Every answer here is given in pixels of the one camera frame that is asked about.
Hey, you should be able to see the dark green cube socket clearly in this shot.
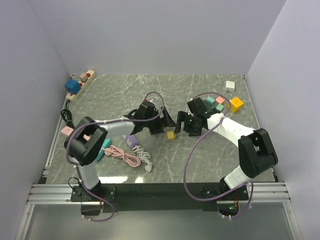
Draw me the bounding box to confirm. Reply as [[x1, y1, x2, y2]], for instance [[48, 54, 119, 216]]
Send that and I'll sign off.
[[203, 99, 216, 111]]

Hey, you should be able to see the black coiled cable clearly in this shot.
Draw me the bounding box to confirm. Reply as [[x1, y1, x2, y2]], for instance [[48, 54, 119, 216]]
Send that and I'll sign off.
[[61, 98, 77, 131]]

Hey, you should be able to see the black mounting base bar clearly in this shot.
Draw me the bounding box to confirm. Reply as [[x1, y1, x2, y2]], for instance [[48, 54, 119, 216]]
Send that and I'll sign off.
[[70, 182, 249, 216]]

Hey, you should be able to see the teal power strip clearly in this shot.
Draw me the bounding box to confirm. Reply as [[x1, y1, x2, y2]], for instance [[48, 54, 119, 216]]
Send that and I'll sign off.
[[94, 138, 112, 162]]

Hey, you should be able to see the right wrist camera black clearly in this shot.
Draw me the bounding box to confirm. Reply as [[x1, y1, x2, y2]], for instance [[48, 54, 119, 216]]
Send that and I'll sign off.
[[187, 97, 208, 117]]

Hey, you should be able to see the aluminium rail frame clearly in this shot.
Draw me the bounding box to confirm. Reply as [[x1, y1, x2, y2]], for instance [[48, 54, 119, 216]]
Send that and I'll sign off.
[[14, 109, 292, 240]]

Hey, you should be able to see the beige red power strip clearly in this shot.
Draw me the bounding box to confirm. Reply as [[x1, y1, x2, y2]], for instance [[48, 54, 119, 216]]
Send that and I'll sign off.
[[65, 70, 96, 102]]

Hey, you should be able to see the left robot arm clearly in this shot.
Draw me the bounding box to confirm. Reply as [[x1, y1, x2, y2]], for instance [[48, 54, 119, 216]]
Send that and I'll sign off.
[[64, 102, 176, 201]]

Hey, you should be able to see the mint green plug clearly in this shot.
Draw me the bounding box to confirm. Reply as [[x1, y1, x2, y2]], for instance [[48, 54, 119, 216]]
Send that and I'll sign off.
[[215, 103, 224, 112]]

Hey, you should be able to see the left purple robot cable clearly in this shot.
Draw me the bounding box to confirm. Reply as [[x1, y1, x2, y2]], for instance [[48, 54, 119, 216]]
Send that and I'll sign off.
[[65, 91, 166, 223]]

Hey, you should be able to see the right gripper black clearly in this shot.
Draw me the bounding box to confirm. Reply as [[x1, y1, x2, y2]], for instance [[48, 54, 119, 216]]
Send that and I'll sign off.
[[174, 111, 202, 138]]

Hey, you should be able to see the blue cube socket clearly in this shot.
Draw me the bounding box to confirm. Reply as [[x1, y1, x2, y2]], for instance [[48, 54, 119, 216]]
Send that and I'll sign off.
[[64, 79, 81, 95]]

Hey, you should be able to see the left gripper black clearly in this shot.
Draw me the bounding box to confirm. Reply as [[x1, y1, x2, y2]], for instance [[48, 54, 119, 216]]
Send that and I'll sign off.
[[144, 106, 176, 135]]

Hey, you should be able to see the teal blue plug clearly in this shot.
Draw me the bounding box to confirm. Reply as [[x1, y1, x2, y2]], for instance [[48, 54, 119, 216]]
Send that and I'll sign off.
[[206, 96, 215, 104]]

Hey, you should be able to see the dusty pink plug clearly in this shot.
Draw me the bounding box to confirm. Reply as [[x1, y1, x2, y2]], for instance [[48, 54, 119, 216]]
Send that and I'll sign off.
[[79, 72, 88, 83]]

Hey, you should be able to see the white plug adapter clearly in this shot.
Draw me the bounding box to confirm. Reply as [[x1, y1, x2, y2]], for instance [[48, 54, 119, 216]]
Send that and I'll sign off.
[[224, 80, 236, 92]]

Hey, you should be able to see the white cable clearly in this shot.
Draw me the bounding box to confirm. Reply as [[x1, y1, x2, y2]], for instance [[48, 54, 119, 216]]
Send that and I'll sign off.
[[131, 144, 154, 173]]

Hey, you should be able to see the yellow white plug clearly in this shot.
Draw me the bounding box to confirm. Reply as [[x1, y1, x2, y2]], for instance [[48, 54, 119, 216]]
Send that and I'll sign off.
[[166, 131, 177, 140]]

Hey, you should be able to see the yellow cube socket adapter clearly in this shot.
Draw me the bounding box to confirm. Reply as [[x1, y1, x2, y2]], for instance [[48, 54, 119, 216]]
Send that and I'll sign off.
[[230, 97, 244, 113]]

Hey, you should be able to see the purple power strip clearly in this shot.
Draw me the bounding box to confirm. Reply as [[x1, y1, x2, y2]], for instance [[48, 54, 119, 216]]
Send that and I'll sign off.
[[122, 135, 139, 149]]

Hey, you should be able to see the pink power strip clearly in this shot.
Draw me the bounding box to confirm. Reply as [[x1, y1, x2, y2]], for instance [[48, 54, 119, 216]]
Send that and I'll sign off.
[[60, 126, 142, 168]]

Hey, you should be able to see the salmon pink plug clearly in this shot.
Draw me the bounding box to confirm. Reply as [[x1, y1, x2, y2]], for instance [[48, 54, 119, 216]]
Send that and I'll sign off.
[[215, 96, 225, 105]]

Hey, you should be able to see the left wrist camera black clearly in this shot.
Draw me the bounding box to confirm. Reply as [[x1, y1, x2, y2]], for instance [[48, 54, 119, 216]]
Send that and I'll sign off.
[[135, 101, 156, 120]]

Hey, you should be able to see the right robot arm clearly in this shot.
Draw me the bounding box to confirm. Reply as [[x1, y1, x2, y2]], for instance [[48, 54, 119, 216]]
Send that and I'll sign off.
[[175, 111, 278, 200]]

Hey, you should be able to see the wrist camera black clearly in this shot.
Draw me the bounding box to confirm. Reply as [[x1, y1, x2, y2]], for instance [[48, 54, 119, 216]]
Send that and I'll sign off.
[[187, 97, 208, 117], [135, 101, 156, 120]]

